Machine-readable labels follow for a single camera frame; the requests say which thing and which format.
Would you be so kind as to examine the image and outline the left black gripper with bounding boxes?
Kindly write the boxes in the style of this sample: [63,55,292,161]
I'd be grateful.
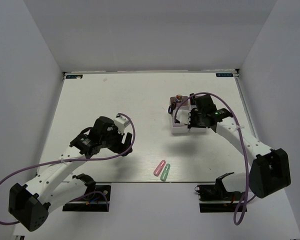
[100,125,133,157]

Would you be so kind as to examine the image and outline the pink tube of pencils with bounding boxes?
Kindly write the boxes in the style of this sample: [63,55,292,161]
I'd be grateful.
[174,94,183,104]

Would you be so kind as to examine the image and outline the black handled scissors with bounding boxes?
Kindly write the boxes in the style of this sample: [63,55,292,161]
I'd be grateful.
[168,101,177,115]

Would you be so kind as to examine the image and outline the pink correction tape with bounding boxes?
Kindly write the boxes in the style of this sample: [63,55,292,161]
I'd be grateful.
[153,160,166,177]

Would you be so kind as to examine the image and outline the green correction tape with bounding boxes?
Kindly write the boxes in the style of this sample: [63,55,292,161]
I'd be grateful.
[160,163,171,182]

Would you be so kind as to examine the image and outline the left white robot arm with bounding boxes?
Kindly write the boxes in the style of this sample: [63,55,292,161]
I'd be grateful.
[8,113,135,232]

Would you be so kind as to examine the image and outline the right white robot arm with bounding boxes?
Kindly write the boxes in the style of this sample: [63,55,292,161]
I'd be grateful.
[190,94,291,200]

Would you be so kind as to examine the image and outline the right white divided container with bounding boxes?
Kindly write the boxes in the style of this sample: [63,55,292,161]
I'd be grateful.
[188,93,214,134]

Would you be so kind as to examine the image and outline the white divided container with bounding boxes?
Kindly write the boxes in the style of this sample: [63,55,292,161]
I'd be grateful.
[168,96,191,135]
[188,93,214,134]

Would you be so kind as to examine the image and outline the left white divided container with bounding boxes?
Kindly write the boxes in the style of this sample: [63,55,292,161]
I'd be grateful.
[168,96,191,135]

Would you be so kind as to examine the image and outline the right blue table label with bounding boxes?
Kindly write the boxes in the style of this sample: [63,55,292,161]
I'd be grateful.
[215,72,234,78]

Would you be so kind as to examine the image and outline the blue table label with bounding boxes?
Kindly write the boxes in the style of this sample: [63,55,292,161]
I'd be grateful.
[65,74,83,79]
[215,72,234,78]

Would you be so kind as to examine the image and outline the left blue table label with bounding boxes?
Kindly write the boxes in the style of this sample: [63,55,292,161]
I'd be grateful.
[65,74,83,79]

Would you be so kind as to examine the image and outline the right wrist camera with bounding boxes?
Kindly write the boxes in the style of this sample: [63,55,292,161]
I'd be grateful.
[173,109,191,125]

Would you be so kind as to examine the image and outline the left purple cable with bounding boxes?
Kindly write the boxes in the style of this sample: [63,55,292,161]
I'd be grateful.
[0,112,137,225]

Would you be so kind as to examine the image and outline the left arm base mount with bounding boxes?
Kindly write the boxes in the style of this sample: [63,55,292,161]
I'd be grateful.
[62,184,112,213]

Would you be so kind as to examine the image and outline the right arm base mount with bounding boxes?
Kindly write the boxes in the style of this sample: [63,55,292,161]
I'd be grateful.
[194,184,244,213]

